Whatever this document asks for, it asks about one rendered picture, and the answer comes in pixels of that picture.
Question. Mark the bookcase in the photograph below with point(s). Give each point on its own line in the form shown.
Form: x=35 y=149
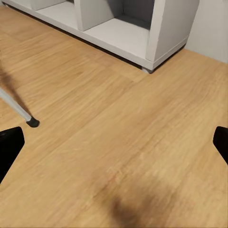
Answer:
x=103 y=23

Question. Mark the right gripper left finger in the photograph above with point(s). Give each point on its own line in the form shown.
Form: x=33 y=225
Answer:
x=11 y=142

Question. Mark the camera tripod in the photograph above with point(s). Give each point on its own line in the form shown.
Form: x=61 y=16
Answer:
x=7 y=98

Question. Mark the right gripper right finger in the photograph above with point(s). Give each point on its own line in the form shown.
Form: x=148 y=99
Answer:
x=220 y=141

